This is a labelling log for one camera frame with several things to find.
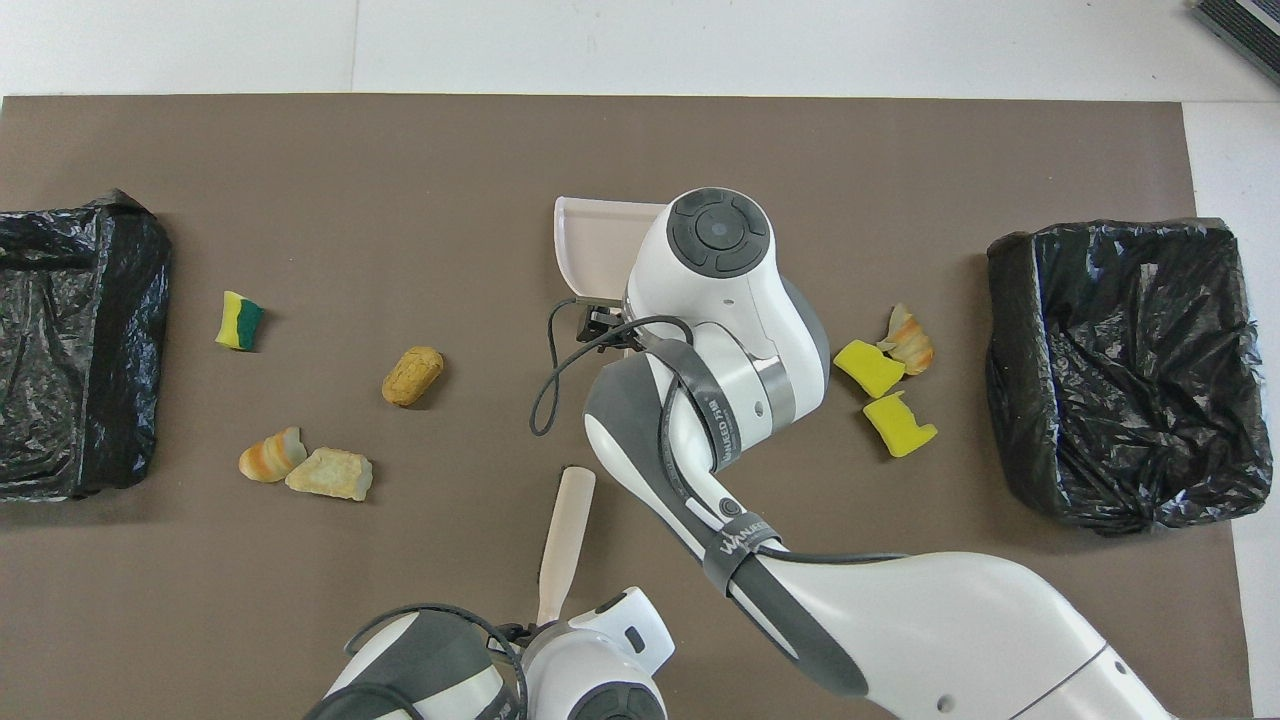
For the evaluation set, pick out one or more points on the dark ribbed box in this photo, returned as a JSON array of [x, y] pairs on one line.
[[1240, 30]]

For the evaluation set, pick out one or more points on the brown table mat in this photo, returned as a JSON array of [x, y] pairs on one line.
[[400, 180]]

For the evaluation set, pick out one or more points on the yellow green scrub sponge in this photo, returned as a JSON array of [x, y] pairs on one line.
[[238, 321]]

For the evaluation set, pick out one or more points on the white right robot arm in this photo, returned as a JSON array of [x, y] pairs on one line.
[[720, 300]]

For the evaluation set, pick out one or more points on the pale bread chunk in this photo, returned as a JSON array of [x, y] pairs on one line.
[[330, 474]]

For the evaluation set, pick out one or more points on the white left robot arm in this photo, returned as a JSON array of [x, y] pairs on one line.
[[590, 670]]

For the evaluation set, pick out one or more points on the pale orange croissant piece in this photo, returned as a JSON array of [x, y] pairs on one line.
[[910, 342]]

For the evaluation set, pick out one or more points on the brown oval bun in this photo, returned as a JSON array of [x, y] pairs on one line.
[[412, 376]]

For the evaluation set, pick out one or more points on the beige plastic dustpan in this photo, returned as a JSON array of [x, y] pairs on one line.
[[600, 245]]

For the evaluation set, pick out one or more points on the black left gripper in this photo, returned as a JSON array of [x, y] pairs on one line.
[[520, 635]]

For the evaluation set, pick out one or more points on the bin with black bag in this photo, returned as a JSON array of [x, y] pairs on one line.
[[70, 350], [1130, 380]]

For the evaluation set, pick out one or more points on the striped orange croissant piece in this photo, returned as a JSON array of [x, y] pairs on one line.
[[270, 457]]

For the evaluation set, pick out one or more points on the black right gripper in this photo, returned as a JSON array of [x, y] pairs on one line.
[[608, 325]]

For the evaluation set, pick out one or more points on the yellow sponge piece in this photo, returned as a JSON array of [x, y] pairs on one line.
[[898, 428], [868, 368]]

